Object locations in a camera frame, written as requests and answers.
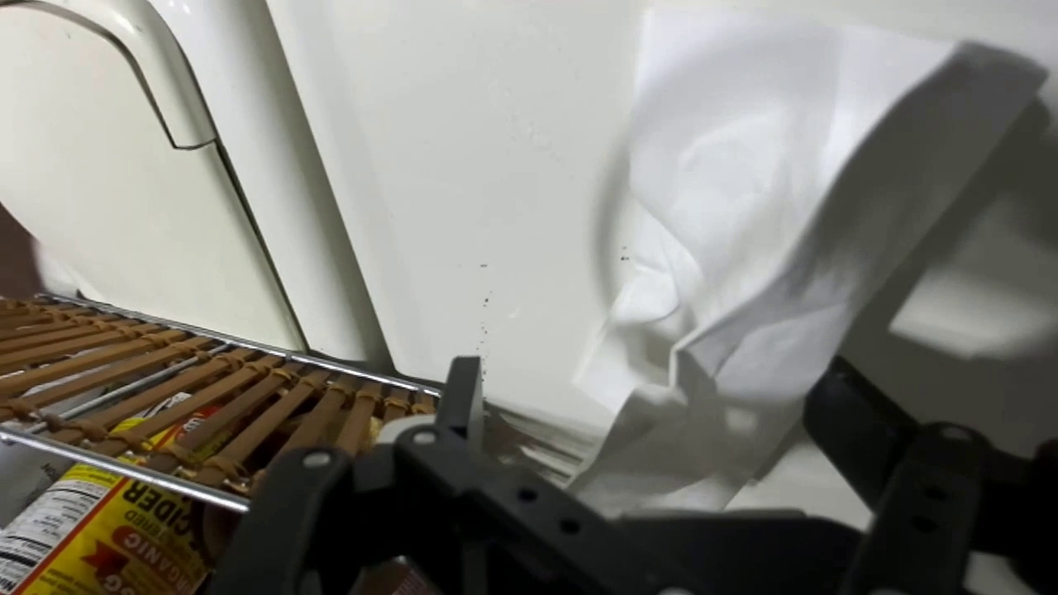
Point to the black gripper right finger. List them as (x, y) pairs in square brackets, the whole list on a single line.
[(915, 496)]

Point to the white washing machine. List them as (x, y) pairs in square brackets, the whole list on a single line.
[(441, 178)]

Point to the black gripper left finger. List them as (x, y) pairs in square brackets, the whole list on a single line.
[(364, 507)]

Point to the Bragg vinegar bottle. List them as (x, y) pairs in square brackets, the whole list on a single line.
[(86, 535)]

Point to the white paper towel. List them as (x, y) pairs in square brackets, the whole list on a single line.
[(750, 267)]

